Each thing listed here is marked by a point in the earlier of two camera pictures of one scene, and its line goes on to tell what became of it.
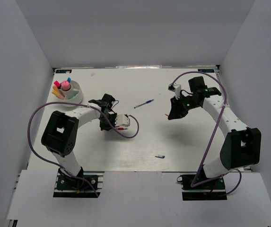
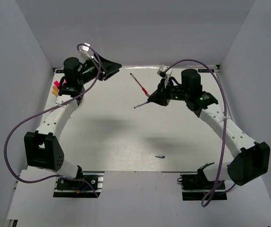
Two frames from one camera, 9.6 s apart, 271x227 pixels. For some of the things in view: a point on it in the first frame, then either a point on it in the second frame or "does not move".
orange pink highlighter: x=58 y=94 does not move
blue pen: x=146 y=102 does not move
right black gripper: x=176 y=111 → x=160 y=96
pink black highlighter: x=57 y=83 does not move
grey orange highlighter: x=56 y=88 does not move
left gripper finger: x=104 y=125 → x=109 y=65
